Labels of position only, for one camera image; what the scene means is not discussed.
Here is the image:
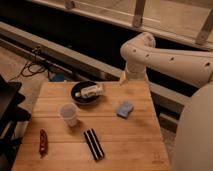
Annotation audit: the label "red pocket knife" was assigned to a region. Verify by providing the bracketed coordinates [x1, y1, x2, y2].
[39, 129, 48, 156]

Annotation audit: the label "floor cables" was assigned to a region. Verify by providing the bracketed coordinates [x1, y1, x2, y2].
[9, 59, 48, 82]

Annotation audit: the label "black chair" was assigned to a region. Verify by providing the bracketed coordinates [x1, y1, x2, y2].
[0, 75, 31, 171]

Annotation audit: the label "metal floor rail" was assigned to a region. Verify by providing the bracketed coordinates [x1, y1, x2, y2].
[0, 21, 189, 114]

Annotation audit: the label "white bottle in bowl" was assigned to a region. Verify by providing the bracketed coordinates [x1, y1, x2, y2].
[75, 85, 103, 99]

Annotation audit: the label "white ceramic cup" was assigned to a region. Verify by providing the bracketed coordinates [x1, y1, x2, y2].
[59, 103, 77, 127]

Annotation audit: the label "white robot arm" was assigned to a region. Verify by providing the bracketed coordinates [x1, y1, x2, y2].
[120, 32, 213, 171]

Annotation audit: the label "blue sponge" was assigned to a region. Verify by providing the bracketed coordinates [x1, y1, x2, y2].
[116, 101, 134, 118]

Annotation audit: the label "black round bowl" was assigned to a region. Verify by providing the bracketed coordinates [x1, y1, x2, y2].
[71, 81, 103, 105]

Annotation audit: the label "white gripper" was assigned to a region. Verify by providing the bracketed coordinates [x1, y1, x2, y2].
[119, 70, 147, 84]

